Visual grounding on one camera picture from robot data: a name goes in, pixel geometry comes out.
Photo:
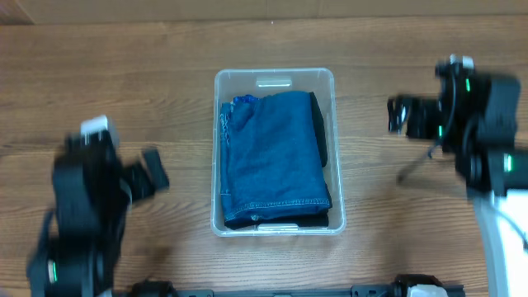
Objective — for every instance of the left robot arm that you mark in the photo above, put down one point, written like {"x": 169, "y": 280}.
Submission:
{"x": 80, "y": 240}

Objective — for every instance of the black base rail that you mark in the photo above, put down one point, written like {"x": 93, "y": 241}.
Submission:
{"x": 406, "y": 285}

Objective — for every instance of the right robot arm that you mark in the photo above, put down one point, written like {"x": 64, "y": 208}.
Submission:
{"x": 474, "y": 118}

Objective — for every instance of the blue sequin cloth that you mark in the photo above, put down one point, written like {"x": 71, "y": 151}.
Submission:
{"x": 245, "y": 99}

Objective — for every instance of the black cloth long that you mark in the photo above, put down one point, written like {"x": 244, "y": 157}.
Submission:
{"x": 319, "y": 129}

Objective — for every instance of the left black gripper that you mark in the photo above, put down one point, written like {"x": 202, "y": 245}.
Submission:
{"x": 144, "y": 182}

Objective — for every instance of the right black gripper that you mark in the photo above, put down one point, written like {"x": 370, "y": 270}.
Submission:
{"x": 410, "y": 118}

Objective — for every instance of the blue terry towel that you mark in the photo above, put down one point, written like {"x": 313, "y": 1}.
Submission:
{"x": 270, "y": 166}

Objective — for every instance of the clear plastic container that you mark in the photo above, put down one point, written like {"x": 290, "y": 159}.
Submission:
{"x": 262, "y": 82}

